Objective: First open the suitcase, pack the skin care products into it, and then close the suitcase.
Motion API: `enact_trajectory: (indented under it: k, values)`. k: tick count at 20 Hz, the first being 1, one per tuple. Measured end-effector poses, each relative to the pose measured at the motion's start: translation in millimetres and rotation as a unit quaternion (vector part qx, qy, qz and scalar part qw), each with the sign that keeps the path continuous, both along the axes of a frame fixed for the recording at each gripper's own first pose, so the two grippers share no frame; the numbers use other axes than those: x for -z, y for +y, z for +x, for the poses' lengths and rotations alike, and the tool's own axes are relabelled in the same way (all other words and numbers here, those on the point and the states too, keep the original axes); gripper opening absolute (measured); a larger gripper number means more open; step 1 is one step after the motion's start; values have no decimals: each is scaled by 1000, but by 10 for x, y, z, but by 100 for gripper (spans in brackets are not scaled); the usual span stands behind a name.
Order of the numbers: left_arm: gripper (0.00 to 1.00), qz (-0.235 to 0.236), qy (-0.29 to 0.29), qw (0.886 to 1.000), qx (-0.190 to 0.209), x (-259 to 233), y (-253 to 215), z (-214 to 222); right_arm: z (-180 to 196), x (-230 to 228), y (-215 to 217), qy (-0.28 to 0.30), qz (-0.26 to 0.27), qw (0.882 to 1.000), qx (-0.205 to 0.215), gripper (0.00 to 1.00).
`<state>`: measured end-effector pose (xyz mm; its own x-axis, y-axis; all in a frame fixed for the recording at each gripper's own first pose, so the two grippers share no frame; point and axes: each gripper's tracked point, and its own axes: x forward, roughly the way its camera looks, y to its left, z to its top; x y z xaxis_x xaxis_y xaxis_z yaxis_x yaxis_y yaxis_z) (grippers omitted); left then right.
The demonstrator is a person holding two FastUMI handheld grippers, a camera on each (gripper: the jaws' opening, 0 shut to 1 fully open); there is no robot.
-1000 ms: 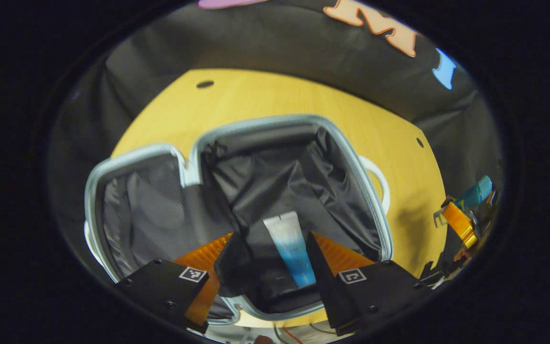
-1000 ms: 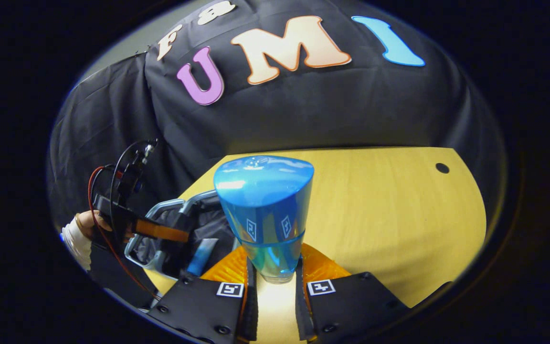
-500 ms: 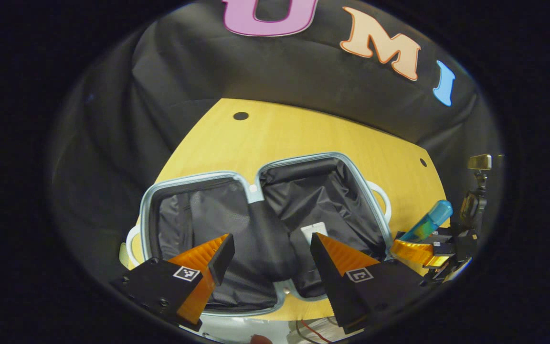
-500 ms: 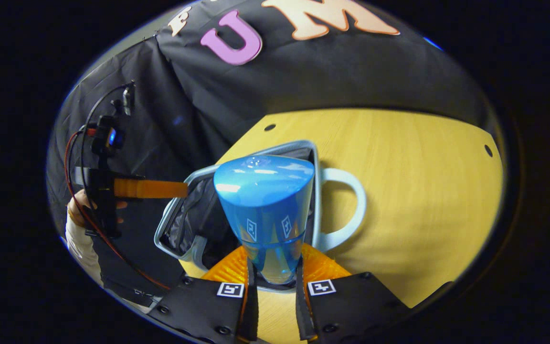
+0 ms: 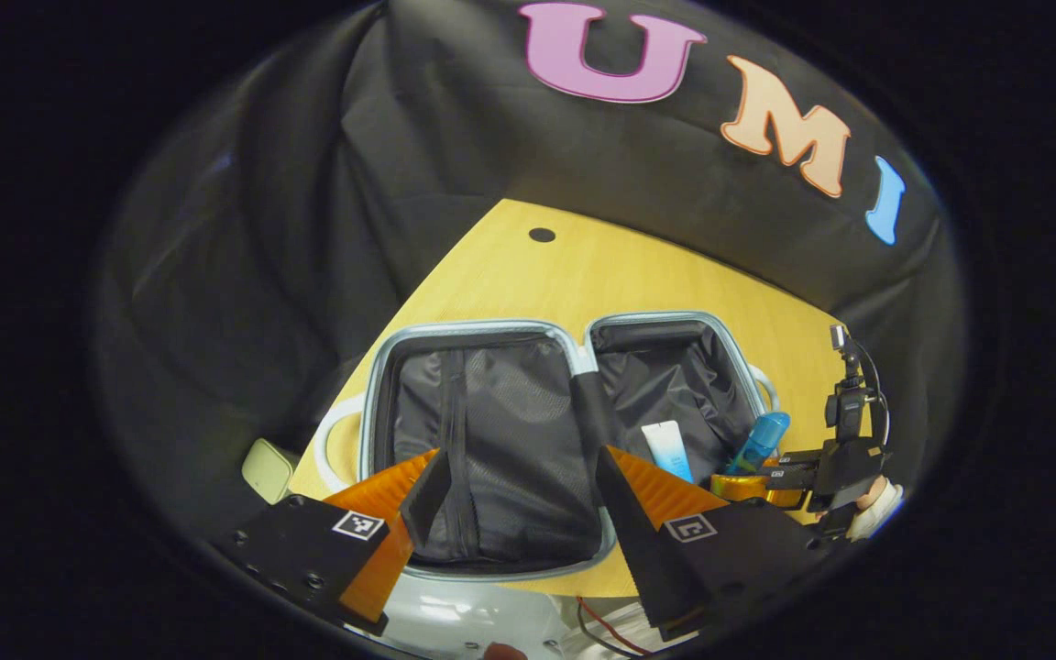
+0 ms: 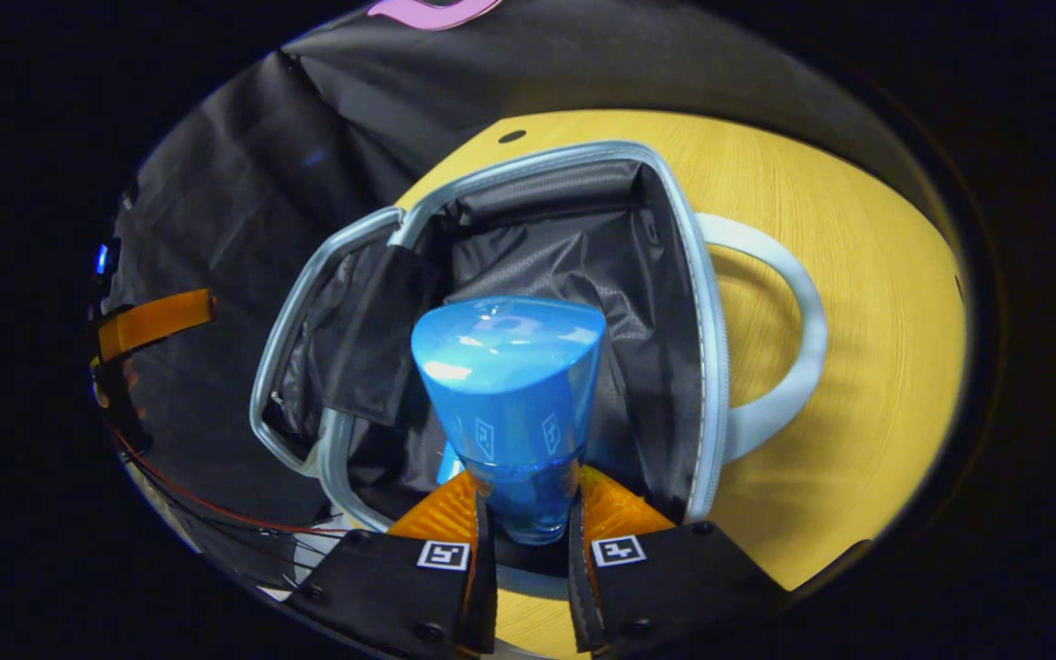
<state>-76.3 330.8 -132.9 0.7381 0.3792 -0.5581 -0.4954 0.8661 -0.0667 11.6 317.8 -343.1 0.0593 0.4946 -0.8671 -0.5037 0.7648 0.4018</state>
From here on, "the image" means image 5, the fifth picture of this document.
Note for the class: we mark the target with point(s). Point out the person's white clothing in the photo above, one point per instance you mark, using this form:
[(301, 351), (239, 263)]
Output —
[(455, 614)]

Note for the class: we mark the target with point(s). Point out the white and blue tube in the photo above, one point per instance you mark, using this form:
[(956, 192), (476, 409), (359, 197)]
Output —
[(667, 449)]

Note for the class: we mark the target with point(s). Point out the pale green object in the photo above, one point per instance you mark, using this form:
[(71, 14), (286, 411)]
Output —
[(269, 469)]

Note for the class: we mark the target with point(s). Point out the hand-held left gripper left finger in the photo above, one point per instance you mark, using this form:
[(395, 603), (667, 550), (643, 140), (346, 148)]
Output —
[(424, 500)]

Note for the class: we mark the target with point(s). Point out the black backdrop cloth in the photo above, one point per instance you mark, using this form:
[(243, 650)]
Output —
[(308, 229)]

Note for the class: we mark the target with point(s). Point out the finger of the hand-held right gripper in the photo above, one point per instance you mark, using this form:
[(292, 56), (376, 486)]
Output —
[(748, 486)]

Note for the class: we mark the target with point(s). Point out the light blue suitcase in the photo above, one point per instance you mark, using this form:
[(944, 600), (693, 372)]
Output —
[(510, 440)]

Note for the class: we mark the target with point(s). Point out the blue green bottle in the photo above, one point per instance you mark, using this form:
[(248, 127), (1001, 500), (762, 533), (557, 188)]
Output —
[(762, 440)]

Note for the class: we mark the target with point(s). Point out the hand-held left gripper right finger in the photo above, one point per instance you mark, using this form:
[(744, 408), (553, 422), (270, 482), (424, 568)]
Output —
[(633, 541)]

